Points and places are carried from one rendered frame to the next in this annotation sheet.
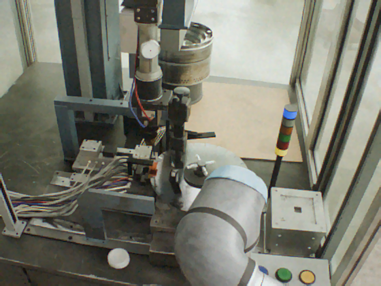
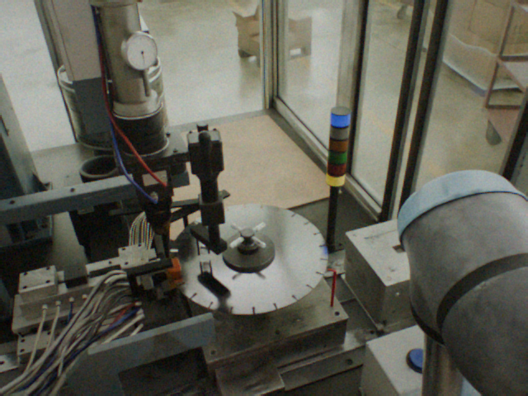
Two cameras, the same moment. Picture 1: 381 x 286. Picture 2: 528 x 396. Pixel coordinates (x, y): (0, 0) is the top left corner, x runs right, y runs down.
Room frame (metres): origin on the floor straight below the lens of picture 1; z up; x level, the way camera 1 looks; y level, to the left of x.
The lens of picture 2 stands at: (0.27, 0.23, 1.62)
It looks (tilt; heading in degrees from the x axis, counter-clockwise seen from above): 36 degrees down; 335
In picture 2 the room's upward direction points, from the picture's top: 2 degrees counter-clockwise
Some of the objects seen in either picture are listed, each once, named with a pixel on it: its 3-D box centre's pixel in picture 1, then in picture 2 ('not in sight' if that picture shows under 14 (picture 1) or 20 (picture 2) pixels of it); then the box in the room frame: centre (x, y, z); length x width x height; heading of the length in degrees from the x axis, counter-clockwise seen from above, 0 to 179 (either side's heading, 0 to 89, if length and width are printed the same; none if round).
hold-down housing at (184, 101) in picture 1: (179, 122); (208, 176); (0.93, 0.03, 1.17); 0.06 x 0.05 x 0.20; 75
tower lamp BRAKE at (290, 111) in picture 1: (290, 112); (340, 116); (1.06, -0.33, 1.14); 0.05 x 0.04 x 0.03; 174
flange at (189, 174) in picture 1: (201, 171); (247, 247); (0.95, -0.05, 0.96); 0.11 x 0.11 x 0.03
